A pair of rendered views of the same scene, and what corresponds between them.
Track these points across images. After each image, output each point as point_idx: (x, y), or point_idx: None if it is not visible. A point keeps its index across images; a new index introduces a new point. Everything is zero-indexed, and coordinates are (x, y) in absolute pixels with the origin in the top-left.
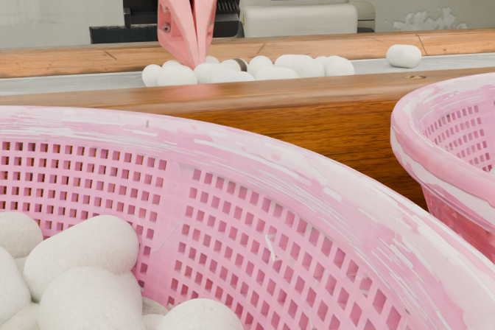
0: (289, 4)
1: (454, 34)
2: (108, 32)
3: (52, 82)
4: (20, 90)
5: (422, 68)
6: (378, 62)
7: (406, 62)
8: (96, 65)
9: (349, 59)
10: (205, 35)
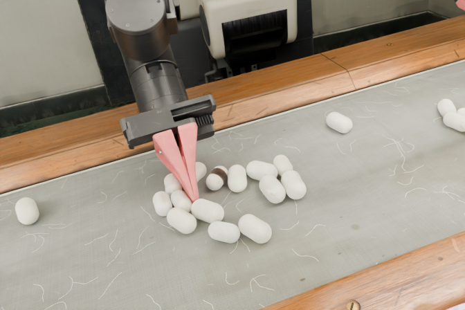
0: None
1: (376, 64)
2: None
3: (84, 190)
4: (66, 219)
5: (353, 131)
6: (320, 113)
7: (341, 131)
8: (110, 153)
9: (297, 106)
10: (194, 174)
